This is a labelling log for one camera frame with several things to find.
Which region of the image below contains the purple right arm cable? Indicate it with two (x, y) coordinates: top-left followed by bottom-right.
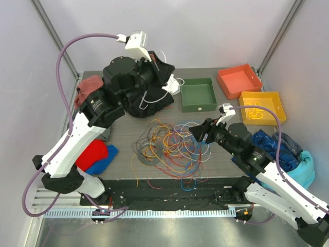
(228, 105), (329, 214)

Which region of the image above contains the bright yellow cable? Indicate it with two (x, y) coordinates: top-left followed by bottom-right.
(243, 101), (264, 120)

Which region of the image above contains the bright red cloth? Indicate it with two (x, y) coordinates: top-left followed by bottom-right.
(75, 139), (108, 171)

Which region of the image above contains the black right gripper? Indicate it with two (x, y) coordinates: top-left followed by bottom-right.
(189, 115), (240, 157)

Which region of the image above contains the green plastic bin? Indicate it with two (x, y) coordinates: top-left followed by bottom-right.
(180, 78), (217, 113)

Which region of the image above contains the white cloth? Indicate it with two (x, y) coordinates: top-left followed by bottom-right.
(162, 74), (180, 95)

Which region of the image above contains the grey-blue cloth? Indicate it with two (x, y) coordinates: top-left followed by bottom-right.
(279, 132), (303, 160)

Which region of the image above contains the right aluminium frame post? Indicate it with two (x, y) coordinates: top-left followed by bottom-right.
(257, 0), (306, 76)

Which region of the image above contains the pink cloth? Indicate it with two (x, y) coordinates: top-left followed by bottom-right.
(74, 75), (103, 109)

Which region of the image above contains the orange plastic bin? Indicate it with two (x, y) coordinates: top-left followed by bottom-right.
(217, 64), (263, 99)

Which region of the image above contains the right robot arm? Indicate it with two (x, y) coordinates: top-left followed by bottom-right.
(189, 118), (328, 246)

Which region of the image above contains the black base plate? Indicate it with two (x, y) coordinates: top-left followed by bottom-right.
(80, 176), (251, 211)

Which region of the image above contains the white cable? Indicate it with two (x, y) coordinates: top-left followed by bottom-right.
(138, 50), (185, 111)
(174, 120), (212, 163)

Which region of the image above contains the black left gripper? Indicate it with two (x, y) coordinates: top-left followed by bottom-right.
(123, 51), (175, 108)

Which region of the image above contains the blue cable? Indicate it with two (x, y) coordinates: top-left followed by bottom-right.
(169, 118), (212, 191)

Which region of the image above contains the royal blue cloth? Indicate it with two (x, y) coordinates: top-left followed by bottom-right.
(86, 145), (119, 175)

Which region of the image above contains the aluminium frame post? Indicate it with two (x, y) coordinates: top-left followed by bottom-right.
(30, 0), (79, 79)
(257, 0), (306, 76)

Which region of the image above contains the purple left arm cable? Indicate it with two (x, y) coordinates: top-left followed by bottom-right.
(21, 33), (121, 217)

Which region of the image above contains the left aluminium frame post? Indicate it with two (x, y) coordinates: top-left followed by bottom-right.
(30, 0), (79, 79)

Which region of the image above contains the turquoise cloth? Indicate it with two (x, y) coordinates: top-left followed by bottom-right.
(262, 150), (316, 191)

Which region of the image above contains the grey cloth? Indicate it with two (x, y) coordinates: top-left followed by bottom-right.
(97, 126), (113, 142)

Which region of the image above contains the blue plaid shirt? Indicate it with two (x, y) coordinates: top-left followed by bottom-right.
(252, 130), (301, 162)

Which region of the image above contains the grey coiled cable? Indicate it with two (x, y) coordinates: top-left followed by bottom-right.
(137, 142), (163, 167)

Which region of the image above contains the yellow plastic bin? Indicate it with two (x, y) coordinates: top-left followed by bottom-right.
(239, 91), (287, 126)

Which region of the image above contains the white slotted cable duct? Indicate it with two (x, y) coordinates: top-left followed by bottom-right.
(44, 207), (236, 219)

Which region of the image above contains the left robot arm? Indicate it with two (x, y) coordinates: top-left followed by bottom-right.
(33, 51), (175, 205)

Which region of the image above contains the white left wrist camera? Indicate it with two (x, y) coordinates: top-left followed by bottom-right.
(116, 30), (151, 61)

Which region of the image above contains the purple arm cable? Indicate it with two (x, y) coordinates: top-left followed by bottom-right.
(228, 105), (329, 214)
(21, 33), (121, 217)

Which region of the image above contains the black cloth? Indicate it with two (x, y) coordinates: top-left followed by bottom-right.
(126, 87), (174, 118)

